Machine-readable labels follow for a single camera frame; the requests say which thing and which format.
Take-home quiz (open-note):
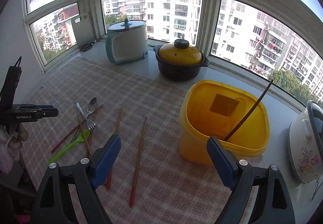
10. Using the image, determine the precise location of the steel spoon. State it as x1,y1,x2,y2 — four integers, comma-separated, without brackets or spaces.
72,97,97,141

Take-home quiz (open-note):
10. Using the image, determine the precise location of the wooden chopstick red tip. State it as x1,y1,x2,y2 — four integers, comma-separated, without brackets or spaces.
223,79,274,142

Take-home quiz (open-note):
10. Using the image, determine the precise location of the green plastic spoon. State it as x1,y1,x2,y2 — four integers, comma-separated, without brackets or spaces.
48,130,91,165

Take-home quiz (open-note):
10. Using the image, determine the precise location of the yellow plastic container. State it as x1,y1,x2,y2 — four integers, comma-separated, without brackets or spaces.
179,80,270,167

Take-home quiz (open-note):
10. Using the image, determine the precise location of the steel fork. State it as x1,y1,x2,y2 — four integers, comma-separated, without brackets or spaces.
74,101,98,131

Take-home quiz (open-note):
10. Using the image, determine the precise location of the left hand gloved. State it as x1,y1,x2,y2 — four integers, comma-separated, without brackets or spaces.
0,124,29,174

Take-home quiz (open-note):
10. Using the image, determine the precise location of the white teal electric cooker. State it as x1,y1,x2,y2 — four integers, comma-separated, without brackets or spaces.
105,18,148,65

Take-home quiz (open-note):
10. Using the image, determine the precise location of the white floral rice cooker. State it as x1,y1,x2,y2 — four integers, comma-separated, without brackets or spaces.
288,100,322,184

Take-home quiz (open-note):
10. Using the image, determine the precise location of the black cable on sill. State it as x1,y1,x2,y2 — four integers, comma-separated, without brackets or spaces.
79,39,97,52

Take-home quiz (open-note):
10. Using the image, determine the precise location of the white cutting board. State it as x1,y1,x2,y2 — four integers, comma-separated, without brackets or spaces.
71,13,96,49

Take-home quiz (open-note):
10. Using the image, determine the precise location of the yellow clay pot lid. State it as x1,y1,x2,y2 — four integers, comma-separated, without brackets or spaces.
158,39,202,66

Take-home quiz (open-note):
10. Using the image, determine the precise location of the pink checkered table mat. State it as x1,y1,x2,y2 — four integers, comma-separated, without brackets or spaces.
21,57,231,223

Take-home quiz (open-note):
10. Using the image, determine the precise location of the black clay pot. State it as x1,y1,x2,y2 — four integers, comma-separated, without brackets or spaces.
153,45,210,81

